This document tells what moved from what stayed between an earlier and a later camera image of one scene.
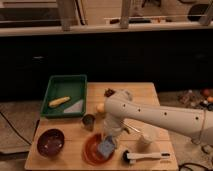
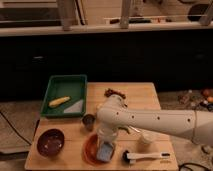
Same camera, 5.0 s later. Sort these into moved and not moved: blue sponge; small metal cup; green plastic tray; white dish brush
Moved: blue sponge
Not moved: small metal cup; green plastic tray; white dish brush
